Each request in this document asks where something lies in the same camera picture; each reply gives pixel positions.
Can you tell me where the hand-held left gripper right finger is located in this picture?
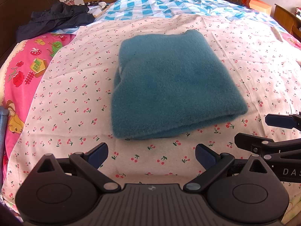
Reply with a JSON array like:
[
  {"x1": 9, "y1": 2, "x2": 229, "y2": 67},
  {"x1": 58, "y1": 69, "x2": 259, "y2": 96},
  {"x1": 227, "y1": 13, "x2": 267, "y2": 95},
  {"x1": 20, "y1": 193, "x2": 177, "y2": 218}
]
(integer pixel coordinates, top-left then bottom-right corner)
[{"x1": 183, "y1": 144, "x2": 270, "y2": 192}]

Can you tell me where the teal fleece towel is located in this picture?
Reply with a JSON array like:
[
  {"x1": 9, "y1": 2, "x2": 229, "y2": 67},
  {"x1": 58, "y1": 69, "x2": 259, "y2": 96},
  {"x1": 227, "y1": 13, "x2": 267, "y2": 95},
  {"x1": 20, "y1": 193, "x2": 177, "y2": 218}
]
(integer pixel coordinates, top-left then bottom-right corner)
[{"x1": 110, "y1": 29, "x2": 248, "y2": 140}]

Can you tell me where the pink cartoon print blanket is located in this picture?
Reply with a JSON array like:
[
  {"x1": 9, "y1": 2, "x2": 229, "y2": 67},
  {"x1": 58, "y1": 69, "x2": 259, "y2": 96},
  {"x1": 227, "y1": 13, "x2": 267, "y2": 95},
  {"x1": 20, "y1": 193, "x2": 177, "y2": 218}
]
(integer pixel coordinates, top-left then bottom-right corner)
[{"x1": 0, "y1": 33, "x2": 77, "y2": 193}]

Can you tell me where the pink printed cloth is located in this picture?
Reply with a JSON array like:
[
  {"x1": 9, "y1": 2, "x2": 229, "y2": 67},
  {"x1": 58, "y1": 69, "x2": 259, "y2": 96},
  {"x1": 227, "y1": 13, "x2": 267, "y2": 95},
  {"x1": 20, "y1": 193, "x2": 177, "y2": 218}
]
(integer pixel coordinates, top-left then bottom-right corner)
[{"x1": 280, "y1": 32, "x2": 301, "y2": 50}]

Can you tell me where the orange box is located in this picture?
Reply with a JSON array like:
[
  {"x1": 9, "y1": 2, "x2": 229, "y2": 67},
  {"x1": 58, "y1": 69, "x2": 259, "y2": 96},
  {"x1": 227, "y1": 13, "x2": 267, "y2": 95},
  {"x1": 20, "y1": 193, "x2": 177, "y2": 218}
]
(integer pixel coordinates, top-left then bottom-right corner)
[{"x1": 242, "y1": 0, "x2": 272, "y2": 16}]

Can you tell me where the dark wooden headboard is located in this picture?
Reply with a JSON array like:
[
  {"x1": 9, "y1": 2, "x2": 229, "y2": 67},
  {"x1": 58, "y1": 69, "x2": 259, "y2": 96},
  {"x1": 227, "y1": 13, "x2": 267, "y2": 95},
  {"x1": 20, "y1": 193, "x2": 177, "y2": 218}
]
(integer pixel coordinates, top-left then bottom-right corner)
[{"x1": 0, "y1": 0, "x2": 59, "y2": 62}]

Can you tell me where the dark navy jacket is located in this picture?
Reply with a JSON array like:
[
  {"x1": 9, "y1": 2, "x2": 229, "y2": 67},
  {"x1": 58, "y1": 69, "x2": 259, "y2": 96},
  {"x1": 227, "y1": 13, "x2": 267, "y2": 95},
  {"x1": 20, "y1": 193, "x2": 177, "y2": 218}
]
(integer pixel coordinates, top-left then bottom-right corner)
[{"x1": 16, "y1": 2, "x2": 96, "y2": 41}]

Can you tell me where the cherry print bed sheet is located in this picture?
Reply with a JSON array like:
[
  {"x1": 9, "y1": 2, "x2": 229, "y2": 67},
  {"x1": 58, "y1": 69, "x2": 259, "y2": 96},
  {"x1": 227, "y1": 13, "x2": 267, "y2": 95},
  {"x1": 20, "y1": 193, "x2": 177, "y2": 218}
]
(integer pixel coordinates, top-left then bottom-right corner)
[{"x1": 0, "y1": 13, "x2": 301, "y2": 217}]

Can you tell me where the person's dark clothing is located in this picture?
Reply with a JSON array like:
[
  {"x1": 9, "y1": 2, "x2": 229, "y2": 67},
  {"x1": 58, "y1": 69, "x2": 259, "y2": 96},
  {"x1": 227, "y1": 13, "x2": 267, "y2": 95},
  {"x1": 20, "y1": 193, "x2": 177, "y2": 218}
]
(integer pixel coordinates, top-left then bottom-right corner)
[{"x1": 0, "y1": 202, "x2": 23, "y2": 226}]

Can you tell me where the blue white checkered quilt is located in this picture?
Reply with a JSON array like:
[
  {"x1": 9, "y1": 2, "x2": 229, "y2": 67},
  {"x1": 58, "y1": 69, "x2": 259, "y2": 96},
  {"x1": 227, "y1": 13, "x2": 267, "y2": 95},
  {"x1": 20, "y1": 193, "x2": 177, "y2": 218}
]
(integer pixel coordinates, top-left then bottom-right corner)
[{"x1": 56, "y1": 0, "x2": 286, "y2": 32}]

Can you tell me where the wooden bedside cabinet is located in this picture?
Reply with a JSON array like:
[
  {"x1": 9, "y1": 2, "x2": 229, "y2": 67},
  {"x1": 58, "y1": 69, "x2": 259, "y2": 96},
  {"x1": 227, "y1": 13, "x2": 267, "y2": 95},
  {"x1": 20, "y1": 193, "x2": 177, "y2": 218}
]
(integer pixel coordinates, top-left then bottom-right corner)
[{"x1": 274, "y1": 3, "x2": 301, "y2": 38}]

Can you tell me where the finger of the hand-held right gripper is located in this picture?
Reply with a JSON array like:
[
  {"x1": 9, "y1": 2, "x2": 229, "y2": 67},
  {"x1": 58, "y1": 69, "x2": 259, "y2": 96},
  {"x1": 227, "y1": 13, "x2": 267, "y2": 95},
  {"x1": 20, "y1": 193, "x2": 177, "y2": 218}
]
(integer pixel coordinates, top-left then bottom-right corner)
[
  {"x1": 265, "y1": 114, "x2": 301, "y2": 130},
  {"x1": 234, "y1": 132, "x2": 301, "y2": 157}
]

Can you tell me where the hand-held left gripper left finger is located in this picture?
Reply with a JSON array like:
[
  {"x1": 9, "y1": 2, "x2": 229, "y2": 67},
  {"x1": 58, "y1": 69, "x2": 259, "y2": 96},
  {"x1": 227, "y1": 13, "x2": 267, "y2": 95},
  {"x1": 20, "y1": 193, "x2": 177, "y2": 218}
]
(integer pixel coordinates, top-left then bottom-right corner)
[{"x1": 36, "y1": 142, "x2": 121, "y2": 192}]

